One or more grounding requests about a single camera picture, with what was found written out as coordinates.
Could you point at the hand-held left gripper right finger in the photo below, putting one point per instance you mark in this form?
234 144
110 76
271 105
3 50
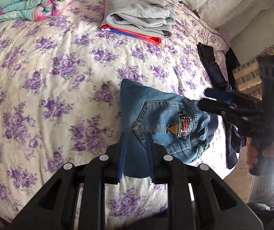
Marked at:
150 159

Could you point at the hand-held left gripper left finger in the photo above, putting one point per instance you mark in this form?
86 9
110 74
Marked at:
123 159

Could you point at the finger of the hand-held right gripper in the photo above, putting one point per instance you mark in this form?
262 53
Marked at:
242 100
213 106

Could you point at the blue denim pants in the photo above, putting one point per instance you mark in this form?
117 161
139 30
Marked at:
156 115

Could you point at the dark navy pants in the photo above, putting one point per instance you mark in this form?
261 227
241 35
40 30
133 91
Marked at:
213 69

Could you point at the person's right hand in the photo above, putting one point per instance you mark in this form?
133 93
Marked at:
249 155

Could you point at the folded red garment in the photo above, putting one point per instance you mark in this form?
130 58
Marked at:
137 34

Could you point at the purple floral bedspread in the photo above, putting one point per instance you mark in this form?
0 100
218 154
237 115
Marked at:
43 88

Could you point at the folded grey sweatpants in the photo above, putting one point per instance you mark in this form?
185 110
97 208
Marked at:
137 12

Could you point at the black bed frame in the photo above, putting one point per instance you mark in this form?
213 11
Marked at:
232 62

